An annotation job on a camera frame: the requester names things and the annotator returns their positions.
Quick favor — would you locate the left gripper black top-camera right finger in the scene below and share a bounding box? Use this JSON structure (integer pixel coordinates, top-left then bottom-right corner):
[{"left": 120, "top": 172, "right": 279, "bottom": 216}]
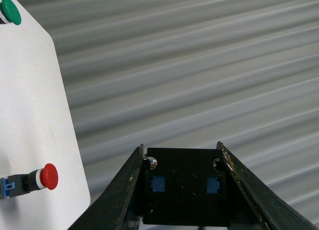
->
[{"left": 216, "top": 141, "right": 317, "bottom": 230}]

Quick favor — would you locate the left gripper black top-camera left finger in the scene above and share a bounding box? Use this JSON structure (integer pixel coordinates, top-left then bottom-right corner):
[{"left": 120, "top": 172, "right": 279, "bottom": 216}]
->
[{"left": 69, "top": 145, "right": 144, "bottom": 230}]

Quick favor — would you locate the yellow push button black base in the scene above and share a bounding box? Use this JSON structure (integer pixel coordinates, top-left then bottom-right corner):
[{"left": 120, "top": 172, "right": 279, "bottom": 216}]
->
[{"left": 143, "top": 148, "right": 230, "bottom": 227}]

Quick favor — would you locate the red mushroom push button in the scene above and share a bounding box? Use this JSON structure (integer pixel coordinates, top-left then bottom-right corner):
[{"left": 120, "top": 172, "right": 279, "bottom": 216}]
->
[{"left": 0, "top": 163, "right": 59, "bottom": 200}]

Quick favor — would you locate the green mushroom push button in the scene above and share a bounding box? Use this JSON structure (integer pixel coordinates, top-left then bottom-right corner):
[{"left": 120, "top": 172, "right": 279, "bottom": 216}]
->
[{"left": 0, "top": 0, "right": 21, "bottom": 25}]

